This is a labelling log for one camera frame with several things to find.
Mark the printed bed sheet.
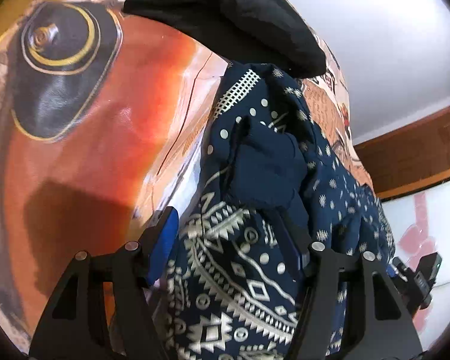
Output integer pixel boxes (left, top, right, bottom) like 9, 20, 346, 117
0, 0, 379, 357

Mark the wooden wardrobe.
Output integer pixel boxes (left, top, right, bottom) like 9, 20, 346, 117
354, 47, 450, 200

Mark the black cloth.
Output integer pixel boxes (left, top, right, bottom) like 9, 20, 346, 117
123, 0, 327, 77

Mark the white heart-print sliding door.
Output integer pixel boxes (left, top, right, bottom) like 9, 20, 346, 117
379, 175, 450, 349

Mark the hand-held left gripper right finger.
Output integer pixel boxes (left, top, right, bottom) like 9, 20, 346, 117
277, 210, 424, 360

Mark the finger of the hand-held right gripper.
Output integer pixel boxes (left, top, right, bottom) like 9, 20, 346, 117
387, 257, 411, 286

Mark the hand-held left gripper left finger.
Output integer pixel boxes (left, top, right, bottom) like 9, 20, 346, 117
28, 206, 181, 360

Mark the navy patterned zip jacket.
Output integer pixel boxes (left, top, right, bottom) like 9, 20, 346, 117
150, 64, 396, 360

